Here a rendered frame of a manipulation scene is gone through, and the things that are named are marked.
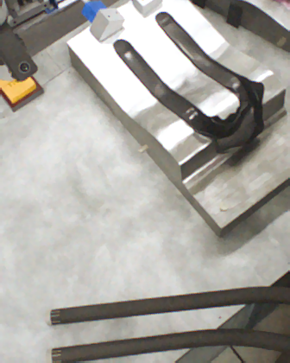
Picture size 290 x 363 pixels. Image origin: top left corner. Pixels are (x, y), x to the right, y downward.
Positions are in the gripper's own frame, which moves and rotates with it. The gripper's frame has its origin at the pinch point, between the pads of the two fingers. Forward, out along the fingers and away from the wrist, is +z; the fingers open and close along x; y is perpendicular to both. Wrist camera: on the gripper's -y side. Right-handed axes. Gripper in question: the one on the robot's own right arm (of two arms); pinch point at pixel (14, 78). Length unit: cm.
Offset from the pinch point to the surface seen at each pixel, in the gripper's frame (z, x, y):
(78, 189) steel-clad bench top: 4.9, 3.2, -26.6
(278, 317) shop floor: 85, -31, -64
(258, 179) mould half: -1, -25, -49
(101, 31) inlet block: -6.4, -18.9, -5.8
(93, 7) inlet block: -7.3, -20.8, -0.6
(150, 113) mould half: -4.9, -15.8, -26.1
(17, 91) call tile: 1.3, 0.9, -2.2
